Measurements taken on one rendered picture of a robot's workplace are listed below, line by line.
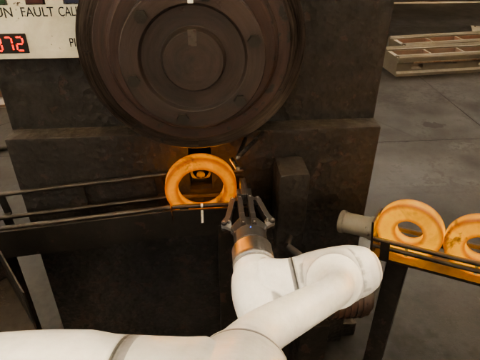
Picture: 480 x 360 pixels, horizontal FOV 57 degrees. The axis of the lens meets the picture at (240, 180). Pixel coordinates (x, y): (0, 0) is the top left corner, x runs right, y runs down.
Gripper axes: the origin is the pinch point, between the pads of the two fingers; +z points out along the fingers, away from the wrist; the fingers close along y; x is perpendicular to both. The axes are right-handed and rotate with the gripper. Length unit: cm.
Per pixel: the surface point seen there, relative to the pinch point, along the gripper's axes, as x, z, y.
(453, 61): -87, 283, 221
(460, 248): -1, -23, 47
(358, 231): -6.3, -10.8, 28.2
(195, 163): 8.6, 0.4, -11.9
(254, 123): 19.8, -0.2, 2.3
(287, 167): 5.7, 1.4, 11.3
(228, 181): 2.9, 0.0, -3.7
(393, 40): -87, 339, 185
